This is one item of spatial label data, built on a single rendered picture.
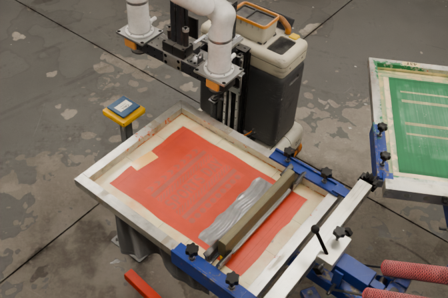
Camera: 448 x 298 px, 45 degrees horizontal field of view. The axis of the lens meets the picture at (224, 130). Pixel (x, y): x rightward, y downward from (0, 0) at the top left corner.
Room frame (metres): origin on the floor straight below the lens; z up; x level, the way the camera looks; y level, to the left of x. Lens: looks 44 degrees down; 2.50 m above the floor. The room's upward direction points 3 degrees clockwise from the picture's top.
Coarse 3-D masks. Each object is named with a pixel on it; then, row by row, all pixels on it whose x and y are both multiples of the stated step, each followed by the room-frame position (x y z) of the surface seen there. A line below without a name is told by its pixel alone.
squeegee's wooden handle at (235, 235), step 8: (288, 176) 1.28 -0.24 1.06; (280, 184) 1.24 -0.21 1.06; (288, 184) 1.27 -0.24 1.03; (272, 192) 1.20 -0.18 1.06; (280, 192) 1.23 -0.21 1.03; (264, 200) 1.16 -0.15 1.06; (272, 200) 1.19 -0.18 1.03; (256, 208) 1.13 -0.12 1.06; (264, 208) 1.15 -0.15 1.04; (248, 216) 1.09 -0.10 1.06; (256, 216) 1.11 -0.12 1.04; (240, 224) 1.06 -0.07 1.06; (248, 224) 1.07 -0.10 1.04; (232, 232) 1.03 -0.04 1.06; (240, 232) 1.04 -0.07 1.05; (224, 240) 0.99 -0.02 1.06; (232, 240) 1.00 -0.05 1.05; (240, 240) 1.04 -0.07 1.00; (224, 248) 0.98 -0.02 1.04; (232, 248) 1.01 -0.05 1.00
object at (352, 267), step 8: (344, 256) 0.97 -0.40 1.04; (336, 264) 0.94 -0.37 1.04; (344, 264) 0.94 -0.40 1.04; (352, 264) 0.94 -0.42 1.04; (360, 264) 0.94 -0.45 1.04; (344, 272) 0.92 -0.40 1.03; (352, 272) 0.91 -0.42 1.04; (360, 272) 0.92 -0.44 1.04; (368, 272) 0.92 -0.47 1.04; (344, 280) 0.91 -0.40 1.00; (352, 280) 0.90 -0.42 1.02; (360, 280) 0.89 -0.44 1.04; (368, 280) 0.89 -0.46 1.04; (360, 288) 0.88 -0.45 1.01
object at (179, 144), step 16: (160, 144) 1.51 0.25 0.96; (176, 144) 1.51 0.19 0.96; (192, 144) 1.52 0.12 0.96; (208, 144) 1.52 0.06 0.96; (160, 160) 1.42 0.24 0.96; (176, 160) 1.42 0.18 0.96; (224, 160) 1.44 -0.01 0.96; (240, 160) 1.44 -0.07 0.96; (256, 176) 1.36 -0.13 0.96; (240, 192) 1.28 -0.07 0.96; (288, 208) 1.22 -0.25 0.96; (272, 224) 1.14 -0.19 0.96
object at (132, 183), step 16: (128, 176) 1.33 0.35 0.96; (144, 176) 1.33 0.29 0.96; (128, 192) 1.25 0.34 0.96; (144, 192) 1.26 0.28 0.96; (160, 208) 1.19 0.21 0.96; (224, 208) 1.20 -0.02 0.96; (176, 224) 1.12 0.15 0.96; (192, 224) 1.13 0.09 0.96; (208, 224) 1.13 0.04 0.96; (192, 240) 1.06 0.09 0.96; (256, 240) 1.07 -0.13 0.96; (240, 256) 1.01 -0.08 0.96; (256, 256) 1.01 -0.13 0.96; (240, 272) 0.95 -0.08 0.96
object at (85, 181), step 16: (176, 112) 1.66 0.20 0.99; (192, 112) 1.67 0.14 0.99; (144, 128) 1.56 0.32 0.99; (160, 128) 1.59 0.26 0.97; (208, 128) 1.61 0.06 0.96; (224, 128) 1.58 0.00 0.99; (128, 144) 1.46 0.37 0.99; (240, 144) 1.51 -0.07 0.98; (256, 144) 1.50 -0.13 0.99; (112, 160) 1.37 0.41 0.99; (272, 160) 1.42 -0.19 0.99; (80, 176) 1.29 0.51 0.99; (96, 176) 1.31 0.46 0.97; (96, 192) 1.22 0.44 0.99; (320, 192) 1.29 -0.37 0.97; (112, 208) 1.16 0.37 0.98; (128, 208) 1.15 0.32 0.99; (320, 208) 1.20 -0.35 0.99; (128, 224) 1.11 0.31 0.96; (144, 224) 1.09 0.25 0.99; (304, 224) 1.12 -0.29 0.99; (160, 240) 1.03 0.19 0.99; (304, 240) 1.07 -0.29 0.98; (288, 256) 0.99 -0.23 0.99; (272, 272) 0.93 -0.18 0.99; (256, 288) 0.87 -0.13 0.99
